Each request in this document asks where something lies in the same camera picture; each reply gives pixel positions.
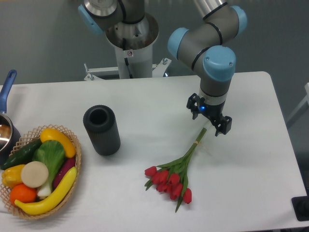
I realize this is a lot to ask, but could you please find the blue handled saucepan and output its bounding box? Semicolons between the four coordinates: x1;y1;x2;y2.
0;70;20;165

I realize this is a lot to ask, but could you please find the yellow banana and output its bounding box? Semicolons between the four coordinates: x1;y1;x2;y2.
14;167;77;216

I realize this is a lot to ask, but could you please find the green cucumber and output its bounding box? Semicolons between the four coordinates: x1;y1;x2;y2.
0;139;42;170

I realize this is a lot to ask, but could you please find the purple eggplant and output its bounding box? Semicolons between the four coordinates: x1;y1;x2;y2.
53;158;75;189

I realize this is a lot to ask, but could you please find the dark grey ribbed vase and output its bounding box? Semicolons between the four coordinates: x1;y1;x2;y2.
83;105;121;156

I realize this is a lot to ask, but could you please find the black device at table edge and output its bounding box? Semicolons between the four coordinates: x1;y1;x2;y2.
291;196;309;221

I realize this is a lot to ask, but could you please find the beige round disc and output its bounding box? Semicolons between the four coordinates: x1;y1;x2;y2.
21;161;49;188

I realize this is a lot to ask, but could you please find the orange fruit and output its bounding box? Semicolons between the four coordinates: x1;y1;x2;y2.
10;184;37;206

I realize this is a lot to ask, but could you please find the yellow bell pepper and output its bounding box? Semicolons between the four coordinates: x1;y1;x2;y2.
1;164;25;188

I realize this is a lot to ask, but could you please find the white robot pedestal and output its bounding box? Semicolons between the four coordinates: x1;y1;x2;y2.
84;13;171;81

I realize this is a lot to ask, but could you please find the red tulip bouquet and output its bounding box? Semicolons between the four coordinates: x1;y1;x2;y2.
144;128;207;212

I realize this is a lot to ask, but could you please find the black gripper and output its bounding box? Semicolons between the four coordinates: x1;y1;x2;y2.
186;93;232;137

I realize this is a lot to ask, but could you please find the white frame at right edge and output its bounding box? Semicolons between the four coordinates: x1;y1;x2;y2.
286;83;309;129

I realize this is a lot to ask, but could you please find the woven wicker basket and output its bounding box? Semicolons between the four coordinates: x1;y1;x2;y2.
0;125;81;219

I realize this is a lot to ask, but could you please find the green bok choy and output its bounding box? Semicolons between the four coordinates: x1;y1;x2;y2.
32;140;65;199

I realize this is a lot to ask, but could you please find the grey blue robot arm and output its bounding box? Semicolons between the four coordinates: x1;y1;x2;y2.
78;0;247;134

